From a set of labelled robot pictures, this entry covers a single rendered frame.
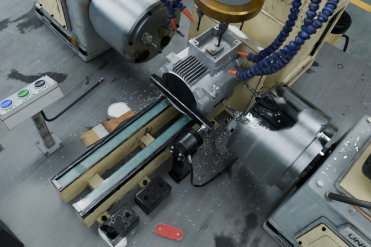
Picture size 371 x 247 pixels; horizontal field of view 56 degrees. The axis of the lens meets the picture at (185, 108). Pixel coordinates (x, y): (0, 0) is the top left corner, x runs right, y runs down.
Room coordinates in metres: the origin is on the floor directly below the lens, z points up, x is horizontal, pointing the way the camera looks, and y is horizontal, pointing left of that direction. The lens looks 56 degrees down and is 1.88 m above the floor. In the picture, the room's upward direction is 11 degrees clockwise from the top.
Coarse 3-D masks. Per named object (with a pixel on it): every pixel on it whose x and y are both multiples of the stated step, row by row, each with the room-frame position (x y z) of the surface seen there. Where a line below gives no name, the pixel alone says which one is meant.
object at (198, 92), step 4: (240, 56) 0.74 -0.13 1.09; (236, 60) 0.73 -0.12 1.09; (240, 60) 0.73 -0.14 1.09; (168, 64) 0.66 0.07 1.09; (236, 64) 0.72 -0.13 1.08; (240, 64) 0.72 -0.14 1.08; (164, 68) 0.65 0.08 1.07; (168, 68) 0.65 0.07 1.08; (196, 88) 0.60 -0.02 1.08; (200, 88) 0.59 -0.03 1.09; (196, 92) 0.58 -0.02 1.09; (200, 92) 0.59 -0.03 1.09; (196, 96) 0.58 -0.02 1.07; (200, 96) 0.58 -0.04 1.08; (188, 116) 0.58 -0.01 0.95
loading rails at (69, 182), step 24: (144, 120) 0.56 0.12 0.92; (168, 120) 0.64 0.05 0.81; (192, 120) 0.59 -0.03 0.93; (96, 144) 0.44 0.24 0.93; (120, 144) 0.46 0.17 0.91; (144, 144) 0.51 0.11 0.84; (168, 144) 0.49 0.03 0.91; (72, 168) 0.36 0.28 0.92; (96, 168) 0.39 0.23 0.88; (120, 168) 0.38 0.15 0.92; (144, 168) 0.41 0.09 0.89; (72, 192) 0.31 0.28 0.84; (96, 192) 0.30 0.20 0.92; (120, 192) 0.33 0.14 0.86; (96, 216) 0.26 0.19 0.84
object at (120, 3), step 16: (96, 0) 0.84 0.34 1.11; (112, 0) 0.82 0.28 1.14; (128, 0) 0.82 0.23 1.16; (144, 0) 0.82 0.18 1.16; (96, 16) 0.80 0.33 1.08; (112, 16) 0.78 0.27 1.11; (128, 16) 0.77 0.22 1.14; (144, 16) 0.78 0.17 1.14; (160, 16) 0.83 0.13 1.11; (96, 32) 0.81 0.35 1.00; (112, 32) 0.76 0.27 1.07; (128, 32) 0.74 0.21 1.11; (144, 32) 0.77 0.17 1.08; (160, 32) 0.83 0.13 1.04; (128, 48) 0.72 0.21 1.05; (144, 48) 0.77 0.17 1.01; (160, 48) 0.84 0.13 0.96
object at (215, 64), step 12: (216, 24) 0.80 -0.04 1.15; (204, 36) 0.76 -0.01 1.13; (216, 36) 0.78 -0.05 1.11; (228, 36) 0.77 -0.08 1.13; (192, 48) 0.70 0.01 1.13; (204, 48) 0.73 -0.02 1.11; (216, 48) 0.72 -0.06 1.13; (228, 48) 0.74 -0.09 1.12; (204, 60) 0.67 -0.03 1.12; (216, 60) 0.66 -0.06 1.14; (228, 60) 0.71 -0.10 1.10; (216, 72) 0.67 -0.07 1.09
